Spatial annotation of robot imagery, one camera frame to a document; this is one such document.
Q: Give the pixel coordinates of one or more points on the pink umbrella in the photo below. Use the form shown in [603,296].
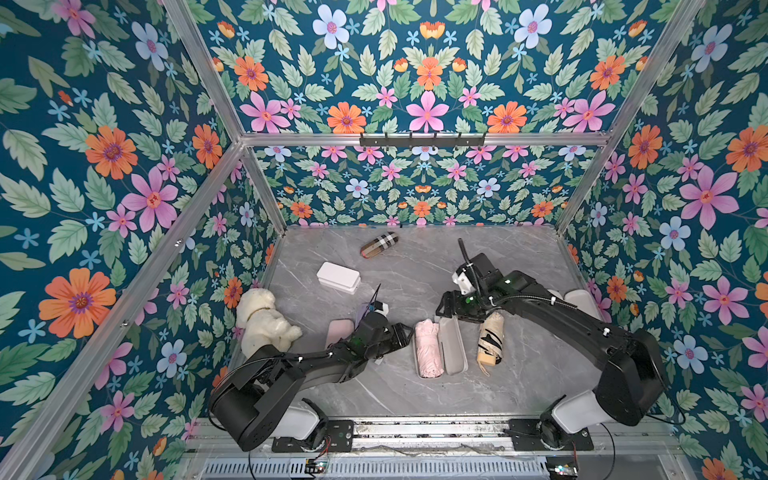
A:
[428,353]

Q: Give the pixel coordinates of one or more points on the pink-edged grey case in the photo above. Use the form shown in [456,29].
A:
[451,345]

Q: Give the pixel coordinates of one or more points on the beige black striped umbrella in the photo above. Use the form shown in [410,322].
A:
[490,343]

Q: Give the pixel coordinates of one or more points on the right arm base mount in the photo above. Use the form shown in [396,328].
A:
[562,425]

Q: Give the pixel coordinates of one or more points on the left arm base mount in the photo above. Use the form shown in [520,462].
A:
[306,428]

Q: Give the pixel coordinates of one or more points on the metal hook rail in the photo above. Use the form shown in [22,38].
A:
[410,140]

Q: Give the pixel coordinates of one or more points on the cream plush teddy bear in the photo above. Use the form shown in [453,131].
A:
[262,324]

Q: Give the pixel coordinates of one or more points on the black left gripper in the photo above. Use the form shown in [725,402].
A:
[396,336]

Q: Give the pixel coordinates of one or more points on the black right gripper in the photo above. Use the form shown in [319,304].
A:
[474,274]

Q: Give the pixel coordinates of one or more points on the white ventilation grille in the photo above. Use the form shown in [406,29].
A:
[377,468]

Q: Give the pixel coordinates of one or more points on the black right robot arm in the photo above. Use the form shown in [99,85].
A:
[632,377]

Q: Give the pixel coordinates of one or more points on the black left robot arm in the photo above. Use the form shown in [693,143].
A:
[252,400]

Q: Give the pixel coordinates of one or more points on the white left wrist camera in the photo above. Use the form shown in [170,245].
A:
[380,307]

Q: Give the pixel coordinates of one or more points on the closed white umbrella case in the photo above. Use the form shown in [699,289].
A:
[338,277]

